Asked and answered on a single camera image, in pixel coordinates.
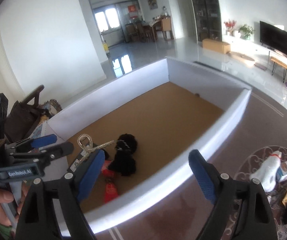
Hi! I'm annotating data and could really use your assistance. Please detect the dark display cabinet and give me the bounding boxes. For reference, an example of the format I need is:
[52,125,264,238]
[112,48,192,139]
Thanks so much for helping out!
[192,0,222,41]

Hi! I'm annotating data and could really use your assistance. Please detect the black flat television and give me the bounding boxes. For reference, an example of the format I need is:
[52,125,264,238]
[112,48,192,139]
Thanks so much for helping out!
[259,21,287,56]

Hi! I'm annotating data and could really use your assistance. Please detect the dark brown bag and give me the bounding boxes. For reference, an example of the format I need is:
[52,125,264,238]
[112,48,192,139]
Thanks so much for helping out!
[5,101,51,143]

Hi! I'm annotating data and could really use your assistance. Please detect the white plush toy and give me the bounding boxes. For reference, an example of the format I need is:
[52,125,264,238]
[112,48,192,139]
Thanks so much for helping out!
[249,151,282,192]

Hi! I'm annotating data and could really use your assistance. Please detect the gold braided cord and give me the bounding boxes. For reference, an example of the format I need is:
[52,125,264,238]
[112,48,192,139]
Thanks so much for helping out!
[77,133,117,163]

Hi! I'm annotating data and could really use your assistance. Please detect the red candy wrapper pouch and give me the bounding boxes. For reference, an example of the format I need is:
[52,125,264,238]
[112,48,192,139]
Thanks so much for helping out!
[101,160,119,204]

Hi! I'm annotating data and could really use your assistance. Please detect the wooden dining table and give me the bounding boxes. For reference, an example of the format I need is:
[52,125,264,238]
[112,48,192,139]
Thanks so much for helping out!
[149,16,174,42]

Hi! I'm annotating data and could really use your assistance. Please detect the white cardboard sorting box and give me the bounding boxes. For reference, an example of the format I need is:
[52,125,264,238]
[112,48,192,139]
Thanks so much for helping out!
[41,58,251,233]

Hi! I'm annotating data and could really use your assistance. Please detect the green potted plant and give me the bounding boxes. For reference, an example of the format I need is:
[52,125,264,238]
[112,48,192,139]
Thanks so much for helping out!
[239,24,255,40]

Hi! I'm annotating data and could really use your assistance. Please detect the black soap bar box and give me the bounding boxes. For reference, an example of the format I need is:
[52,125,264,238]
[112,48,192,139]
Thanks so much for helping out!
[67,149,110,174]

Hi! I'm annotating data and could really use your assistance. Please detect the brown cardboard box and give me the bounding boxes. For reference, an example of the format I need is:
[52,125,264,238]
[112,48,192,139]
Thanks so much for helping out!
[202,38,231,54]

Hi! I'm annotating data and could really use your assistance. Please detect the red flower vase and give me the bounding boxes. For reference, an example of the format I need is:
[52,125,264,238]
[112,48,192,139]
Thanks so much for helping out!
[224,20,237,36]

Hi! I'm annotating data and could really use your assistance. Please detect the wooden bench hairpin legs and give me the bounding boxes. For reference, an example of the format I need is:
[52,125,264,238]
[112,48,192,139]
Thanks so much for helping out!
[268,56,287,83]

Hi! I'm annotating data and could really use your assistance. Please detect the wall painting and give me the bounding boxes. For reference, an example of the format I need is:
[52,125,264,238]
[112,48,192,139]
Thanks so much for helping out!
[147,0,158,10]

